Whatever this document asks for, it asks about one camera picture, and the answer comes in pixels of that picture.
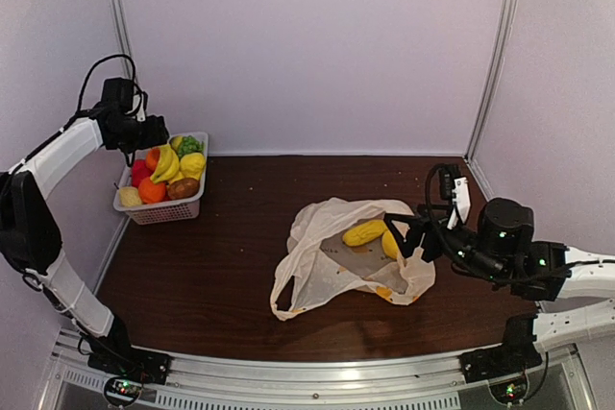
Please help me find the white perforated plastic basket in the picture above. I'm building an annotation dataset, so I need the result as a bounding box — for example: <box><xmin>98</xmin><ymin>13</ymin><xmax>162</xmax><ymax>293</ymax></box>
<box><xmin>113</xmin><ymin>132</ymin><xmax>209</xmax><ymax>225</ymax></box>

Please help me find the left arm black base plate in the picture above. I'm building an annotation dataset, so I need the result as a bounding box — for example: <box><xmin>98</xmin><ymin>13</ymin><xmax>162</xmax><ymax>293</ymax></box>
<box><xmin>87</xmin><ymin>348</ymin><xmax>171</xmax><ymax>385</ymax></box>

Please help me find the orange toy fruit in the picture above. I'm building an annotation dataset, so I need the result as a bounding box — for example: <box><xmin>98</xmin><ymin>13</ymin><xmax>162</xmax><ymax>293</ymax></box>
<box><xmin>137</xmin><ymin>178</ymin><xmax>167</xmax><ymax>205</ymax></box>

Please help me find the cream printed plastic bag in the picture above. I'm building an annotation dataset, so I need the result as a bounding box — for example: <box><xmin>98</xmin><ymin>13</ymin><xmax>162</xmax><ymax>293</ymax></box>
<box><xmin>270</xmin><ymin>198</ymin><xmax>436</xmax><ymax>321</ymax></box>

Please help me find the right aluminium frame post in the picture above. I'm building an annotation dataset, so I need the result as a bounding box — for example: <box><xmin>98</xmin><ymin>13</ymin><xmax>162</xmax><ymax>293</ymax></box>
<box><xmin>464</xmin><ymin>0</ymin><xmax>518</xmax><ymax>165</ymax></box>

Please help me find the green toy grape bunch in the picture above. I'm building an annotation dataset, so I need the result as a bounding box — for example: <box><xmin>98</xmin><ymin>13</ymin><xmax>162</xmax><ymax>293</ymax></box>
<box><xmin>177</xmin><ymin>135</ymin><xmax>205</xmax><ymax>158</ymax></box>

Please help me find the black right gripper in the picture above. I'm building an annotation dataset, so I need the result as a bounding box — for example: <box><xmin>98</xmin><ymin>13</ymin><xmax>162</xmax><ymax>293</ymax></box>
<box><xmin>384</xmin><ymin>204</ymin><xmax>506</xmax><ymax>287</ymax></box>

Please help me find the yellow toy starfruit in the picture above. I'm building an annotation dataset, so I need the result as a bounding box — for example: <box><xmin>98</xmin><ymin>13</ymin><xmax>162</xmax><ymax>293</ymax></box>
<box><xmin>342</xmin><ymin>219</ymin><xmax>387</xmax><ymax>247</ymax></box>

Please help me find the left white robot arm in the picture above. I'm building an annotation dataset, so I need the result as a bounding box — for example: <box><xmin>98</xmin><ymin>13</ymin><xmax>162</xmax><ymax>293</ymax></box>
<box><xmin>1</xmin><ymin>78</ymin><xmax>169</xmax><ymax>375</ymax></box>

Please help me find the aluminium front rail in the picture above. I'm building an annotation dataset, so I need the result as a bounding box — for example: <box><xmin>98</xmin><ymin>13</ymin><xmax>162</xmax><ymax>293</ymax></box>
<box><xmin>35</xmin><ymin>329</ymin><xmax>598</xmax><ymax>409</ymax></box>

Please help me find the brown toy potato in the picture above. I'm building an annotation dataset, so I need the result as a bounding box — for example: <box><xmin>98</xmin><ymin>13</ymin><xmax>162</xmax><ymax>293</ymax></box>
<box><xmin>167</xmin><ymin>178</ymin><xmax>200</xmax><ymax>200</ymax></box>

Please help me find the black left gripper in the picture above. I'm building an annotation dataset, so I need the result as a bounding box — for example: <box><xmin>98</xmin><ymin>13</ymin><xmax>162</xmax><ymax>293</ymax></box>
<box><xmin>111</xmin><ymin>114</ymin><xmax>168</xmax><ymax>154</ymax></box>

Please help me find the large yellow toy lemon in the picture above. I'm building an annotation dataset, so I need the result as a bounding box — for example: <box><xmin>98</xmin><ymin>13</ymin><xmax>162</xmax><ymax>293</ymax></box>
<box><xmin>180</xmin><ymin>153</ymin><xmax>207</xmax><ymax>181</ymax></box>

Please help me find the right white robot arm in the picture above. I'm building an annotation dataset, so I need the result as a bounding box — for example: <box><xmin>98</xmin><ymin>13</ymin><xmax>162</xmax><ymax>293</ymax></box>
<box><xmin>384</xmin><ymin>198</ymin><xmax>614</xmax><ymax>383</ymax></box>

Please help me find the yellow toy banana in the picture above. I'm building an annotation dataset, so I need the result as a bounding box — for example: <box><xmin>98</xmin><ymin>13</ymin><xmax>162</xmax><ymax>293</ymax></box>
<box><xmin>150</xmin><ymin>144</ymin><xmax>185</xmax><ymax>184</ymax></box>

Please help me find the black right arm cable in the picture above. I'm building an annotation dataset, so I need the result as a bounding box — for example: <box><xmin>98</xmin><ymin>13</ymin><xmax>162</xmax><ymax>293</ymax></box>
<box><xmin>425</xmin><ymin>163</ymin><xmax>615</xmax><ymax>286</ymax></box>

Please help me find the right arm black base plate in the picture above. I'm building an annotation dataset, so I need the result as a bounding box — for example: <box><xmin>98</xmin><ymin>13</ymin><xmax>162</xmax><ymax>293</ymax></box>
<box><xmin>459</xmin><ymin>344</ymin><xmax>543</xmax><ymax>383</ymax></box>

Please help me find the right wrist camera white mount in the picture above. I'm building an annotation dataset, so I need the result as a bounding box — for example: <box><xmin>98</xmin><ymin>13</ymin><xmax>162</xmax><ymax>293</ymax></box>
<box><xmin>438</xmin><ymin>164</ymin><xmax>471</xmax><ymax>230</ymax></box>

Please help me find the red toy fruit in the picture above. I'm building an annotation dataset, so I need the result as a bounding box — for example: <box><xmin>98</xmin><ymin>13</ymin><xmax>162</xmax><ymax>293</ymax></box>
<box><xmin>131</xmin><ymin>159</ymin><xmax>152</xmax><ymax>188</ymax></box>

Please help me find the yellow toy mango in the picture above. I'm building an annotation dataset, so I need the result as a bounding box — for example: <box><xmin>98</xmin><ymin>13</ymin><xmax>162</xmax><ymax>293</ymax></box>
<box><xmin>381</xmin><ymin>230</ymin><xmax>400</xmax><ymax>260</ymax></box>

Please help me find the round circuit board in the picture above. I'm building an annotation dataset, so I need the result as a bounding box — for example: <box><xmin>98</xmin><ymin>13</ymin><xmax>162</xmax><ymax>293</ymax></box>
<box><xmin>489</xmin><ymin>375</ymin><xmax>529</xmax><ymax>406</ymax></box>
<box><xmin>103</xmin><ymin>376</ymin><xmax>143</xmax><ymax>407</ymax></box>

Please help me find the yellow green toy fruit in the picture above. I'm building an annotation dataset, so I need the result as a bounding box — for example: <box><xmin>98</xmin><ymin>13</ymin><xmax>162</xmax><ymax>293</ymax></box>
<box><xmin>169</xmin><ymin>135</ymin><xmax>184</xmax><ymax>152</ymax></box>

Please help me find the right round circuit board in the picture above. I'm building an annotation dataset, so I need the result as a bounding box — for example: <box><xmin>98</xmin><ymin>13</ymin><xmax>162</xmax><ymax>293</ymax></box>
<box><xmin>489</xmin><ymin>375</ymin><xmax>529</xmax><ymax>406</ymax></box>

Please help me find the pale yellow toy fruit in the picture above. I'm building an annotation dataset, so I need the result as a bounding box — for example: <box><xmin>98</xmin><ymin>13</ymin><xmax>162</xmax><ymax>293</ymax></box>
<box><xmin>118</xmin><ymin>186</ymin><xmax>143</xmax><ymax>207</ymax></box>

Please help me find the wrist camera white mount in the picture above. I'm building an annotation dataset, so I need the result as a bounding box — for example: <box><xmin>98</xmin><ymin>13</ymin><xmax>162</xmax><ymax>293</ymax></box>
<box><xmin>133</xmin><ymin>92</ymin><xmax>147</xmax><ymax>122</ymax></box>
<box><xmin>438</xmin><ymin>164</ymin><xmax>471</xmax><ymax>230</ymax></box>

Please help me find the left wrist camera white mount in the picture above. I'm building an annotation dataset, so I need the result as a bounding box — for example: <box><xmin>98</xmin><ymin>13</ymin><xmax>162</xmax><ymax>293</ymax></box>
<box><xmin>133</xmin><ymin>92</ymin><xmax>147</xmax><ymax>122</ymax></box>

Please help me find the left round circuit board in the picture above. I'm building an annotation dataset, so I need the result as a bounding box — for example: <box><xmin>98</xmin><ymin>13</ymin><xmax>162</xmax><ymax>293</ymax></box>
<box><xmin>103</xmin><ymin>376</ymin><xmax>143</xmax><ymax>407</ymax></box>

